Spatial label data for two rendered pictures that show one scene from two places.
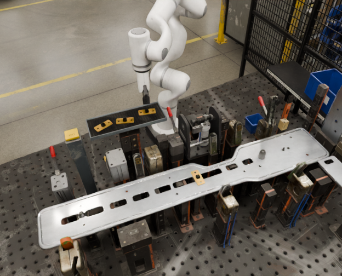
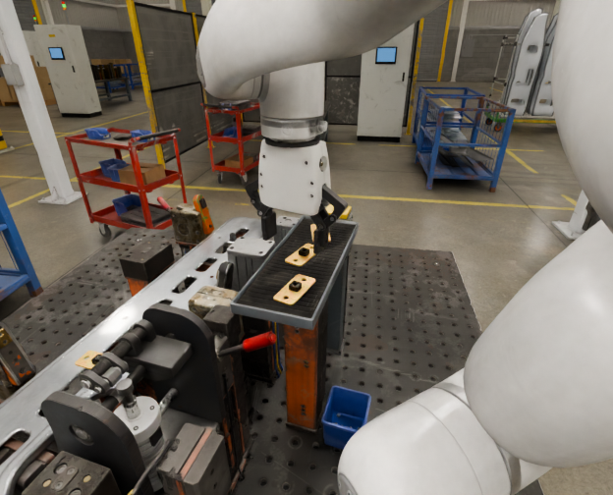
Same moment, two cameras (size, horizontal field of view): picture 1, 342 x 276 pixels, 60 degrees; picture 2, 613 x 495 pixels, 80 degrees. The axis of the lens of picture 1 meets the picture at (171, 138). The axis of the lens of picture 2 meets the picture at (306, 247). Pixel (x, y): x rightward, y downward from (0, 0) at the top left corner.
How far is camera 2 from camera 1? 158 cm
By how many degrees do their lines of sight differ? 92
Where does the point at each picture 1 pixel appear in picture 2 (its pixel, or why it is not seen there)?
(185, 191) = (110, 328)
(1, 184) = (420, 276)
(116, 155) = (253, 247)
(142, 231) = (135, 255)
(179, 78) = (377, 429)
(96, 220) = (210, 245)
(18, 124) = not seen: outside the picture
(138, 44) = not seen: hidden behind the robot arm
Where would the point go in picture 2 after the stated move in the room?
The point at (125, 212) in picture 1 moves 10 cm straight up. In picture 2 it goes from (185, 264) to (178, 231)
